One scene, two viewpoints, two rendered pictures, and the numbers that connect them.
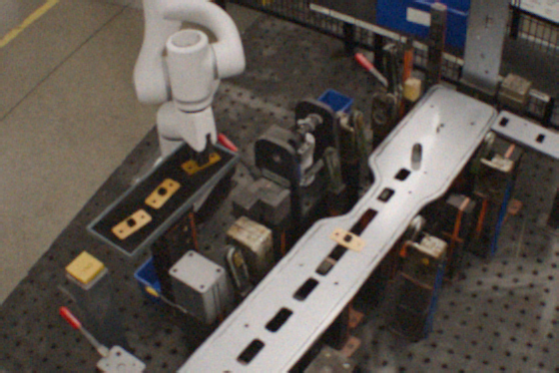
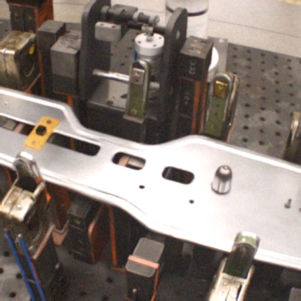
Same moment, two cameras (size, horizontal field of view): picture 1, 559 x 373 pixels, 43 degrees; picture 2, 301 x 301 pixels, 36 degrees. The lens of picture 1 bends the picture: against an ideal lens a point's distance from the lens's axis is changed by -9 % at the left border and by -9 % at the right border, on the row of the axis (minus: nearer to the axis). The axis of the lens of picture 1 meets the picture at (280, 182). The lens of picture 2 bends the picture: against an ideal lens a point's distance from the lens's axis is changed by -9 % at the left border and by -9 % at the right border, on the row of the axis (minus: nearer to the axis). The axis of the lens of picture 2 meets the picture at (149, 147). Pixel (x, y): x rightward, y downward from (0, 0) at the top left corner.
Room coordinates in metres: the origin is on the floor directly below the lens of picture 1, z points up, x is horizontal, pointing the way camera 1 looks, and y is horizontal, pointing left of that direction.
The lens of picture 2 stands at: (1.15, -0.83, 1.64)
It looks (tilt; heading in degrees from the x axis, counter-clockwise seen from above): 46 degrees down; 71
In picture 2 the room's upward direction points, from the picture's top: 3 degrees clockwise
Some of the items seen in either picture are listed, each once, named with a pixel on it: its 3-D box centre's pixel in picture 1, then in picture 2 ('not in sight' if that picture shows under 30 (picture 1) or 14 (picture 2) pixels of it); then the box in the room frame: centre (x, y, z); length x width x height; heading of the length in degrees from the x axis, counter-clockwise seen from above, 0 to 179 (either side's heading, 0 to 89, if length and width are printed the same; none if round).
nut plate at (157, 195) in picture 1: (162, 191); not in sight; (1.18, 0.26, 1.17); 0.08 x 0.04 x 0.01; 146
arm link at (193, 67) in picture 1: (191, 64); not in sight; (1.27, 0.17, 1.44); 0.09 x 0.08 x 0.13; 105
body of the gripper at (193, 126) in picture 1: (195, 118); not in sight; (1.27, 0.18, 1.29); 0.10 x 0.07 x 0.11; 35
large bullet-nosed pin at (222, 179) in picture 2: (416, 152); (222, 180); (1.44, -0.36, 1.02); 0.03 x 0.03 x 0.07
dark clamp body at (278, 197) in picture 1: (272, 244); (76, 108); (1.26, 0.03, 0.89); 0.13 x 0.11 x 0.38; 53
